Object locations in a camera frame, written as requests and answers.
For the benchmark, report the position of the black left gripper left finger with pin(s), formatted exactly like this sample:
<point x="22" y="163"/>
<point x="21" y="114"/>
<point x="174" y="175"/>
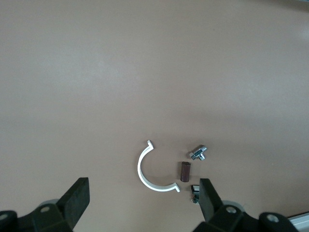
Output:
<point x="72" y="203"/>

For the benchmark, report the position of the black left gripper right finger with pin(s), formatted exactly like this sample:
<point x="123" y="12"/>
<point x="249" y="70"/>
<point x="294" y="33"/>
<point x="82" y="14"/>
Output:
<point x="210" y="203"/>

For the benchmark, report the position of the brown ridged cylinder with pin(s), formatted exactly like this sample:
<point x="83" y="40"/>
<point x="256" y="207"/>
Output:
<point x="185" y="172"/>

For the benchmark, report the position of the silver metal tee fitting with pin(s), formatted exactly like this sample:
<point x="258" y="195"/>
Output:
<point x="198" y="152"/>

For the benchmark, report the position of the white semicircular pipe clamp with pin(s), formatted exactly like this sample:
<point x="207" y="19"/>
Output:
<point x="140" y="166"/>

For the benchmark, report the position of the grey metal strip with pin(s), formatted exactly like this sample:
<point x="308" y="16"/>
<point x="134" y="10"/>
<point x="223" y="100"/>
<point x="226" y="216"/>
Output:
<point x="300" y="223"/>

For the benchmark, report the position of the black switch with white face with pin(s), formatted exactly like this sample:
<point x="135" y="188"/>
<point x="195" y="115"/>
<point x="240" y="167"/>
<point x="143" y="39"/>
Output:
<point x="195" y="189"/>

